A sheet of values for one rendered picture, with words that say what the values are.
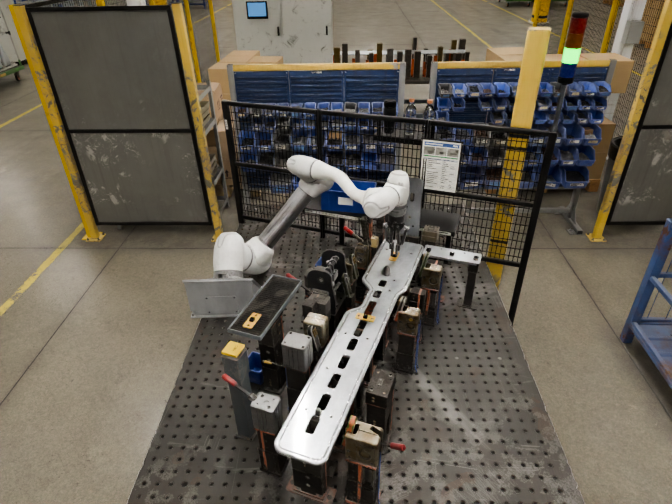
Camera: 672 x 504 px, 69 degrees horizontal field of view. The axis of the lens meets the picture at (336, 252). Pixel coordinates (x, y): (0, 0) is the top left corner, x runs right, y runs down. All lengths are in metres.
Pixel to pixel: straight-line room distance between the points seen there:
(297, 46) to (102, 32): 4.99
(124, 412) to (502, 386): 2.18
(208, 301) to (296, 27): 6.77
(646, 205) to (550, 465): 3.37
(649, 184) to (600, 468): 2.71
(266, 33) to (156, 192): 4.84
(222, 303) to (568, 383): 2.18
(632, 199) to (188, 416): 4.08
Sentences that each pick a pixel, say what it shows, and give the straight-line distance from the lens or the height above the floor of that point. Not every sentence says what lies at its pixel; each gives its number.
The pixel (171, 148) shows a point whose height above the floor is 0.89.
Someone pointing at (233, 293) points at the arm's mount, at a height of 0.85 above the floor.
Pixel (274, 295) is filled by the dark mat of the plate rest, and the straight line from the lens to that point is 1.99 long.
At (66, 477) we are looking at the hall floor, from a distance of 3.17.
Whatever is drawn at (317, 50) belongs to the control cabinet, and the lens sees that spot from 8.87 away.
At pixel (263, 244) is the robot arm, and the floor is 0.94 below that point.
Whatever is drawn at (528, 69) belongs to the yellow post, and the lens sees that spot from 2.63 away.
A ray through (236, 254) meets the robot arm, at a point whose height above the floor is 0.98.
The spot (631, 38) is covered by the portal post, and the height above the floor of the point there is 1.40.
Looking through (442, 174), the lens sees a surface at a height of 1.26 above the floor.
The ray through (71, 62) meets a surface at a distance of 4.55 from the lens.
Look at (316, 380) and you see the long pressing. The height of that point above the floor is 1.00.
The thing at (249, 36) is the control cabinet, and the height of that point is 1.03.
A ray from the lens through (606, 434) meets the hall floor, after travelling 3.28.
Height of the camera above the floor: 2.36
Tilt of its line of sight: 33 degrees down
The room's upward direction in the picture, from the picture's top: 1 degrees counter-clockwise
